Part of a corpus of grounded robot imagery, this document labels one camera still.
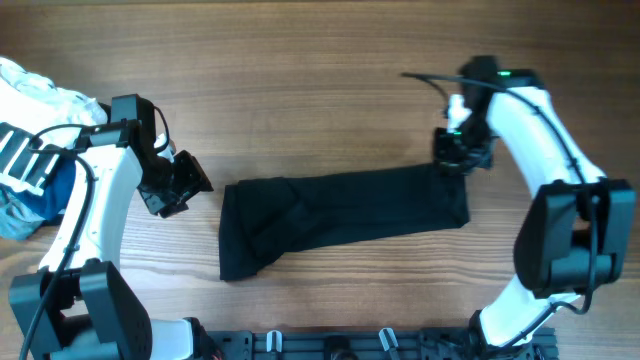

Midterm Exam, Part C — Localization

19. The black polo shirt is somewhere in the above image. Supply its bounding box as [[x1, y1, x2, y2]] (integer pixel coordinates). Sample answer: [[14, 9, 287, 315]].
[[219, 164, 470, 281]]

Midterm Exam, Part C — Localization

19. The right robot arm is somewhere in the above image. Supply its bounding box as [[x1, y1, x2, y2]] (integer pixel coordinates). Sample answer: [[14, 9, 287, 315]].
[[434, 56, 636, 358]]

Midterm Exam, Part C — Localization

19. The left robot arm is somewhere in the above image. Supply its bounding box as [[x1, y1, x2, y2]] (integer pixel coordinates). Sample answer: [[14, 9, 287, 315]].
[[9, 94, 220, 359]]

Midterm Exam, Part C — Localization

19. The blue folded shirt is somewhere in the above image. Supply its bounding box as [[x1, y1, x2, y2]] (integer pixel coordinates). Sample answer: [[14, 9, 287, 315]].
[[14, 159, 76, 221]]

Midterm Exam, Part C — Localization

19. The white folded shirt black print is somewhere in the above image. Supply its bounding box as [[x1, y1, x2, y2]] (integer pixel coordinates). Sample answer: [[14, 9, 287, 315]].
[[0, 55, 109, 197]]

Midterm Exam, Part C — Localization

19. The light blue folded garment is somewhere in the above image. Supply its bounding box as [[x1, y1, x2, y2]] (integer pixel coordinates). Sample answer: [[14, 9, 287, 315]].
[[0, 189, 44, 241]]

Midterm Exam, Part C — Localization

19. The black right camera cable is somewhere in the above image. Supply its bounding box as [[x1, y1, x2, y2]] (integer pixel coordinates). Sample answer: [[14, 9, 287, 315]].
[[399, 71, 601, 351]]

